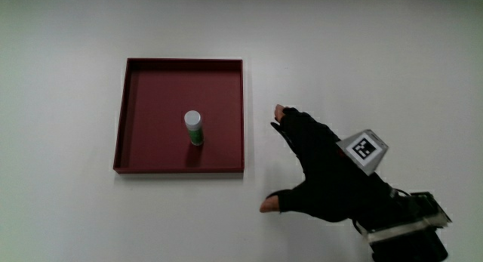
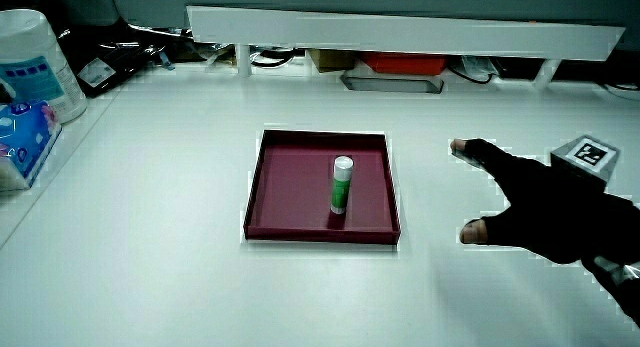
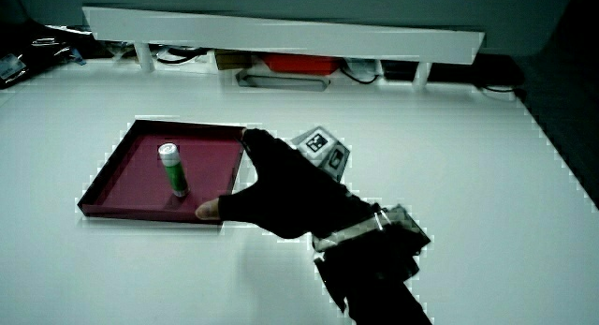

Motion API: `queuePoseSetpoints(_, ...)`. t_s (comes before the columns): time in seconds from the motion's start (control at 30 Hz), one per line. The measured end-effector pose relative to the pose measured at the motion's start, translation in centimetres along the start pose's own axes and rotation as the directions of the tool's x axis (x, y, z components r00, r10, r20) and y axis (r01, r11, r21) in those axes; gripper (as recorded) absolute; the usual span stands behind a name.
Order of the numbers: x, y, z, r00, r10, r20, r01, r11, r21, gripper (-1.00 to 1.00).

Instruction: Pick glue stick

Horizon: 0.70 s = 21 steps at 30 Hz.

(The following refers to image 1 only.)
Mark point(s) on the dark red square tray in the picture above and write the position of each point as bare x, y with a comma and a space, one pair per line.
158, 114

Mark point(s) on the green glue stick white cap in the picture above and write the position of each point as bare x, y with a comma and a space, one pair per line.
194, 128

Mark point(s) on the person's right hand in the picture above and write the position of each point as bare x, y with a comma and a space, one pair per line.
328, 179

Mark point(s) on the person's right forearm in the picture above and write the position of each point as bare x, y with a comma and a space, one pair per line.
407, 239

